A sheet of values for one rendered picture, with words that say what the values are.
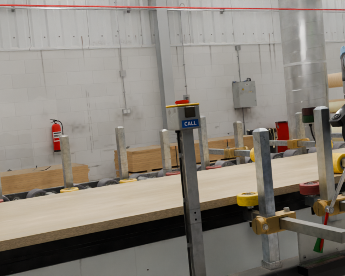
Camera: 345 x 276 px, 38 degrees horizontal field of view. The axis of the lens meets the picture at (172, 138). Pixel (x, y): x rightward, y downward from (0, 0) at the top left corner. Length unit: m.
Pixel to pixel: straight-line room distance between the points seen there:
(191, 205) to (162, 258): 0.29
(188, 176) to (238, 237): 0.45
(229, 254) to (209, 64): 8.29
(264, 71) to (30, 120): 4.85
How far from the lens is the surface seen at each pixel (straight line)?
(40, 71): 8.65
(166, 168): 2.59
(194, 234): 1.43
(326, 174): 1.71
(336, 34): 12.14
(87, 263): 1.55
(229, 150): 2.77
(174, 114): 1.37
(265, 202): 1.55
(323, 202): 1.71
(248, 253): 1.82
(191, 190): 1.41
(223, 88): 10.03
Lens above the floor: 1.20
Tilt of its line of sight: 3 degrees down
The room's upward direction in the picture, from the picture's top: 5 degrees counter-clockwise
